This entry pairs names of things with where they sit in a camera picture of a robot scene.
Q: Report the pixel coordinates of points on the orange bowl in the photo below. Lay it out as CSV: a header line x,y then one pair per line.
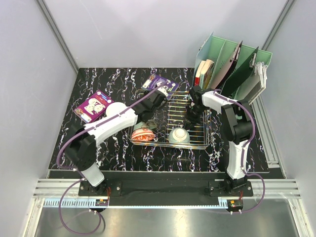
x,y
115,108

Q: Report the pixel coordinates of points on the red white floral bowl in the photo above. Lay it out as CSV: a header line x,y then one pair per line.
x,y
142,134

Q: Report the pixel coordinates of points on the aluminium frame rail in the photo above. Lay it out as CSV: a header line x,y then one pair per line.
x,y
63,193

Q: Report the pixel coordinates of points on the purple rabbit picture book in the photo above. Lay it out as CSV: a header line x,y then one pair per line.
x,y
93,107

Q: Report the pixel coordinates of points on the teal bird patterned bowl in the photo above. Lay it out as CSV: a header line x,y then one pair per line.
x,y
150,124

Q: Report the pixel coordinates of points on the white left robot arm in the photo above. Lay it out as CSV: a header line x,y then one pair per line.
x,y
81,148

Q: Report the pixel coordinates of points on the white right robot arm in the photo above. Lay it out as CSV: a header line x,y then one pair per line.
x,y
238,125

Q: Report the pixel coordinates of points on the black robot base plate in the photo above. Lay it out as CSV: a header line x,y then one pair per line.
x,y
139,189

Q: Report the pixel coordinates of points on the wire dish rack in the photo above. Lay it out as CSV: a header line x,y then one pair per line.
x,y
172,116

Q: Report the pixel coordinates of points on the dark green clipboard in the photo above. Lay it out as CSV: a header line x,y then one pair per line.
x,y
242,73

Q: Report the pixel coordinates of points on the cream paperback book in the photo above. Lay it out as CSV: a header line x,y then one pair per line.
x,y
204,71

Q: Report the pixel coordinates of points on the dark purple paperback book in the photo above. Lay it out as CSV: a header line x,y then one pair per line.
x,y
154,81

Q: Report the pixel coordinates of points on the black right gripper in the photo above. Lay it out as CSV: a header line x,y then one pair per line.
x,y
189,121

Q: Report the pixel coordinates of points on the pink clipboard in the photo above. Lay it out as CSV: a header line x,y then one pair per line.
x,y
225,64

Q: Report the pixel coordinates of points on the pale green upturned bowl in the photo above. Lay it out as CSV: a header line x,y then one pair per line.
x,y
179,135

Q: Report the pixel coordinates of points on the mint green file organizer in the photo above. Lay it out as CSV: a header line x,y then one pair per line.
x,y
218,50

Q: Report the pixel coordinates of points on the red spine book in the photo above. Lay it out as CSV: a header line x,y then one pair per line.
x,y
198,81

